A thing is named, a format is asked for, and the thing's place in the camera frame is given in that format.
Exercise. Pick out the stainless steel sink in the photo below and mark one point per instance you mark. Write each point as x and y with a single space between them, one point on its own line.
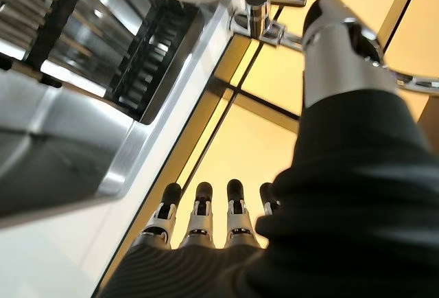
68 140

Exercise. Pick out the dark diagonal window bar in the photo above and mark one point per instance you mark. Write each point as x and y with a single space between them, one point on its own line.
401 16

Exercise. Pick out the right robot hand dark glove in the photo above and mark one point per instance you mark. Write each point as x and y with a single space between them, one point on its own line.
343 208

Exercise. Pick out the black sink dish rack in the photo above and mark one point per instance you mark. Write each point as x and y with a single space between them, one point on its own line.
147 64

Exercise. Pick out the chrome kitchen faucet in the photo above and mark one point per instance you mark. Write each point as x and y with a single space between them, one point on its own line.
259 9

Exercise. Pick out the thin dark window mullion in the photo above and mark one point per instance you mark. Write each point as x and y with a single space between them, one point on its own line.
260 105

